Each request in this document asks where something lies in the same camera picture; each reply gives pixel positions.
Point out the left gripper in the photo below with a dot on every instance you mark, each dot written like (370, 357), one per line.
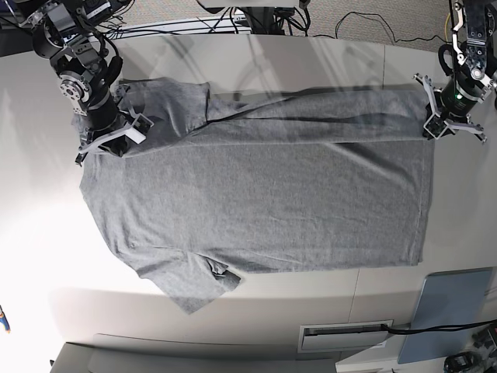
(454, 103)

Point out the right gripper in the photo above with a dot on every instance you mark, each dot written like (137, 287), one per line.
(107, 124)

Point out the grey T-shirt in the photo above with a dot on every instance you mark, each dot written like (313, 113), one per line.
(317, 180)

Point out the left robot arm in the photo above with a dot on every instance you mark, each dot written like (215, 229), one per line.
(468, 60)

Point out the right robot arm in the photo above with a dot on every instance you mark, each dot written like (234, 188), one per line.
(87, 63)

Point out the blue-grey board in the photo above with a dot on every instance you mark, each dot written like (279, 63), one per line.
(447, 298)

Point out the central black stand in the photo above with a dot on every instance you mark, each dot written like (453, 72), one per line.
(267, 20)

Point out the blue orange tool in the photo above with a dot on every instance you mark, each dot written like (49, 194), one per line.
(4, 322)

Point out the black device bottom right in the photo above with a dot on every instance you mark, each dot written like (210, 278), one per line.
(461, 362)

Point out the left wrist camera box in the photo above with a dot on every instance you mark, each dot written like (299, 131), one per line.
(434, 128)

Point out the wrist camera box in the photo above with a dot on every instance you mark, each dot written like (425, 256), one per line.
(137, 130)
(434, 128)

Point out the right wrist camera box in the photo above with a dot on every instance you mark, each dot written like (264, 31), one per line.
(137, 130)

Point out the white cable tray box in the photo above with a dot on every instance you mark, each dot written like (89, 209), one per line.
(325, 338)

